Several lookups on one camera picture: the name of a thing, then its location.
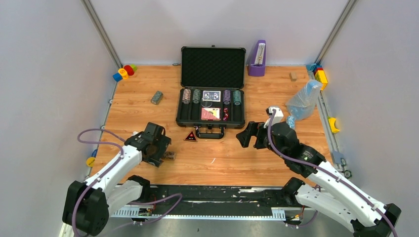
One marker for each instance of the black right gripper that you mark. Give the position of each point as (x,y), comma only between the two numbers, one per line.
(253,129)

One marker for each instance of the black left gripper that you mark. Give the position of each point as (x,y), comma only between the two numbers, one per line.
(162,151)

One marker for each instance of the brown poker chip stack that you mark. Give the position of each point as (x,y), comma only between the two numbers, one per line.
(169,155)

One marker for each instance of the black triangular all-in button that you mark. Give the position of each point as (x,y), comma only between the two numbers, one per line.
(191,137)

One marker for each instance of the grey-green poker chip stack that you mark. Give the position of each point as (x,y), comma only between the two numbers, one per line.
(157,97)

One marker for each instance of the red playing card deck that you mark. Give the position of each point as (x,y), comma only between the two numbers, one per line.
(210,114)

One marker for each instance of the purple poker chip stack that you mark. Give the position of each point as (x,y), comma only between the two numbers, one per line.
(226,97)

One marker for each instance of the black poker set case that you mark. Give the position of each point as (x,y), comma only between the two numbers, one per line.
(217,69)

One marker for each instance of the clear round dealer button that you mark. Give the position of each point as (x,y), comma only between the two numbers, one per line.
(206,104)

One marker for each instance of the pink poker chip stack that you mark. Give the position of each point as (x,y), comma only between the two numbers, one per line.
(186,96)

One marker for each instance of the dark green poker chip stack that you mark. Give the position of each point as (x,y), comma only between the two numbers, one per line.
(196,96)

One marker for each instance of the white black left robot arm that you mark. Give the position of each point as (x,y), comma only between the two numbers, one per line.
(104,183)

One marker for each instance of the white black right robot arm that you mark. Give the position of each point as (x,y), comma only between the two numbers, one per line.
(360,213)

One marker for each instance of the light blue poker chip stack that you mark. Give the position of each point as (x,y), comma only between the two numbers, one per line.
(290,120)

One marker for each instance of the red dice in case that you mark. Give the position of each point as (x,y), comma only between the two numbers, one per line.
(225,114)

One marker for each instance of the clear plastic bag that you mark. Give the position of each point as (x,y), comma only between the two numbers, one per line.
(303,103)

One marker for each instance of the blue playing card deck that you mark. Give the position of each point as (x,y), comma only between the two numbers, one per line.
(210,95)

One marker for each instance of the purple metronome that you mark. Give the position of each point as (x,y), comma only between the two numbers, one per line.
(257,60)

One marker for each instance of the small wooden block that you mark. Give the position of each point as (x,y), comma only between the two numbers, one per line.
(293,76)

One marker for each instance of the yellow round tag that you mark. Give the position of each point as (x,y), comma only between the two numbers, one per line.
(90,161)

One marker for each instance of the colourful round toy blocks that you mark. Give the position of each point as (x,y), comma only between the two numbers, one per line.
(125,72)

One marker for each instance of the yellow curved toy piece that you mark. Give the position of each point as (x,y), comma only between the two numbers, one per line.
(332,123)

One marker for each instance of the colourful toy brick stack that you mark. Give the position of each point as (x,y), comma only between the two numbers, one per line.
(318,73)

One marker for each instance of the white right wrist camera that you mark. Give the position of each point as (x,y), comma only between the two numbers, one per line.
(275,115)

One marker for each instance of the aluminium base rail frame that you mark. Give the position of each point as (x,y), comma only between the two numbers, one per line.
(212,202)

